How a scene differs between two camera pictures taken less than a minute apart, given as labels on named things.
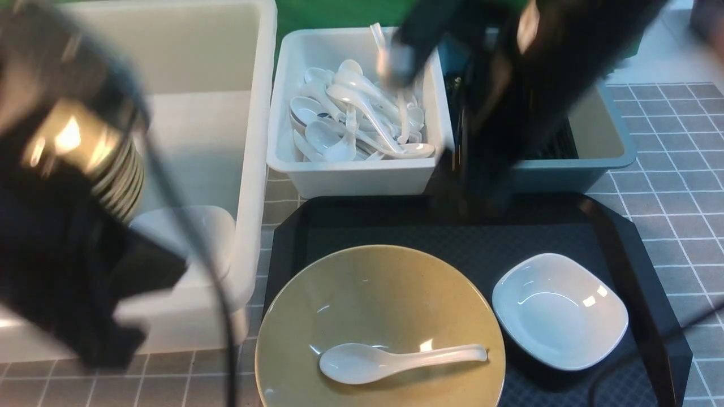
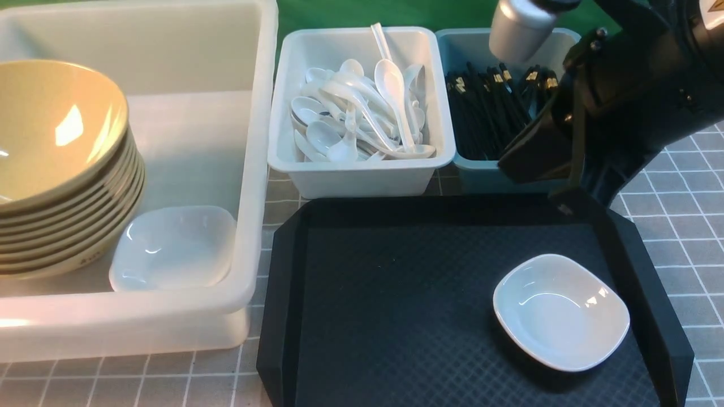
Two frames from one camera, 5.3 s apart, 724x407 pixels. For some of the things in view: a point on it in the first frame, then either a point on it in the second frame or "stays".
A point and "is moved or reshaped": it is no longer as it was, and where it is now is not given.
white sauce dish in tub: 203,236 stays
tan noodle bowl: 385,296 is moved or reshaped
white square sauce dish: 559,311 stays
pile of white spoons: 347,116 stays
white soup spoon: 363,364 → 391,80
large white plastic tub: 208,70 stays
